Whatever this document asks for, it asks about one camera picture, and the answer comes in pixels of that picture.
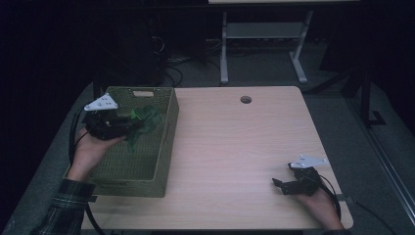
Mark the person's right hand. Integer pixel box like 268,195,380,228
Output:
295,187,345,231

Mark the person's left hand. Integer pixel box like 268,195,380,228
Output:
67,125,126,182

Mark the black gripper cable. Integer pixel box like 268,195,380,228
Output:
68,107,106,235
317,174,343,220

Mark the white metal table frame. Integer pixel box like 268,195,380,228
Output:
219,10,314,85

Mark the black metal stand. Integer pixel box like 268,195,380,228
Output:
309,65,388,128

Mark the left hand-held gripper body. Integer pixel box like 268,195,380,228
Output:
83,92,131,141

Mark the green woven basket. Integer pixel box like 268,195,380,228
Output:
63,85,180,199

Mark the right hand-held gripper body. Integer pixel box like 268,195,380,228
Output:
287,154,329,198

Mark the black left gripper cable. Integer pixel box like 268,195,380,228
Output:
68,107,106,235

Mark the thin black floor cable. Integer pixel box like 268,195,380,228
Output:
350,197,397,235

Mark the green plush toy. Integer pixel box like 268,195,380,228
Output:
125,104,165,153

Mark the dark computer tower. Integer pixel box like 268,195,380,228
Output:
97,19,165,87

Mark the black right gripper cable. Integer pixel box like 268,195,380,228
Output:
317,174,343,220

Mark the tangle of floor cables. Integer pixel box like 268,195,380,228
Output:
153,35,223,87

